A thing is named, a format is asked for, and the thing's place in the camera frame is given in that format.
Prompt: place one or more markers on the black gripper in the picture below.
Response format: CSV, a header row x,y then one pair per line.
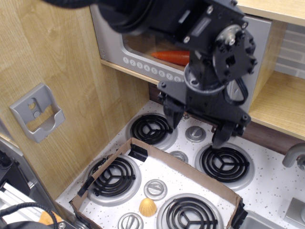
x,y
202,94

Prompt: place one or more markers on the silver microwave door handle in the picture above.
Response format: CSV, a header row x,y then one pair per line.
x,y
236,92

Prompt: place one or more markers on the grey toy microwave door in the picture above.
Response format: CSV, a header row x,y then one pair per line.
x,y
134,52

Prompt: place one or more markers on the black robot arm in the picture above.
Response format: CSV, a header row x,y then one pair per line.
x,y
221,50

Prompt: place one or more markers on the back grey stove knob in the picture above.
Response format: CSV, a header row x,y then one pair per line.
x,y
195,134

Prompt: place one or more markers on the grey stove knob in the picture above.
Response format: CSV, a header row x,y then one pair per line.
x,y
155,189
130,221
195,134

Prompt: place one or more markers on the middle small grey knob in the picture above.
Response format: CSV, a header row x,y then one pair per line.
x,y
180,155

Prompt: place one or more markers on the back left black burner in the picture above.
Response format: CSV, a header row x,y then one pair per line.
x,y
150,128

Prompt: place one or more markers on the black burner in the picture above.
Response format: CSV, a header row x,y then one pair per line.
x,y
226,164
150,128
190,213
116,179

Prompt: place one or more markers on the back right black burner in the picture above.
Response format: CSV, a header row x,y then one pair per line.
x,y
226,164

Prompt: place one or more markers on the orange toy carrot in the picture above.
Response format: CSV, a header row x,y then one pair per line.
x,y
176,57

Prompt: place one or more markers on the centre grey stove knob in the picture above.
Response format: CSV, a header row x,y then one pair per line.
x,y
155,189

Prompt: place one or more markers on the front right black burner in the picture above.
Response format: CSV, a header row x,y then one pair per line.
x,y
190,213

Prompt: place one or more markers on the front left black burner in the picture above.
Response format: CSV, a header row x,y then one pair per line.
x,y
116,179

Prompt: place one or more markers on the yellow ridged toy shell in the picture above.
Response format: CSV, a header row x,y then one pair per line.
x,y
147,207

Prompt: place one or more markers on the grey toy faucet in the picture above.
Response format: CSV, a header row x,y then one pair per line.
x,y
295,154

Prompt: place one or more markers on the front grey stove knob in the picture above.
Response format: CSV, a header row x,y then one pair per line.
x,y
130,221

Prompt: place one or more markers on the grey toy sink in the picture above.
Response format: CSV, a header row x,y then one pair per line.
x,y
293,217

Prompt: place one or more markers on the brown cardboard fence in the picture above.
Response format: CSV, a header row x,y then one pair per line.
x,y
142,149

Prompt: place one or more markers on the orange toy at bottom left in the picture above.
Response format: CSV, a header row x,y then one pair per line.
x,y
46,219

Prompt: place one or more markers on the grey wall phone holder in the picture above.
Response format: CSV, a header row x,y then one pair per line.
x,y
31,106

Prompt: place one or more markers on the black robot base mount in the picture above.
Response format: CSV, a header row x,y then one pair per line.
x,y
10,173

